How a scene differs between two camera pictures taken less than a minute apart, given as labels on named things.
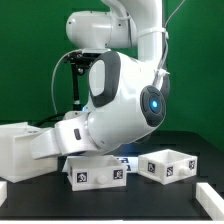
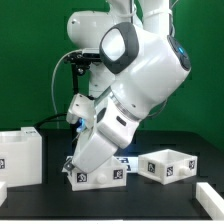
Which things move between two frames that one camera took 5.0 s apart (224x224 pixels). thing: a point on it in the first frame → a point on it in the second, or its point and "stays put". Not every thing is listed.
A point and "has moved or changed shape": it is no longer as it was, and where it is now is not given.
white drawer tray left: [94, 172] stays put
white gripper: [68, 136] → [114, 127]
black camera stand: [79, 62] stays put
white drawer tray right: [167, 165] stays put
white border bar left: [3, 191] stays put
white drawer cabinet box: [16, 159] has moved or changed shape
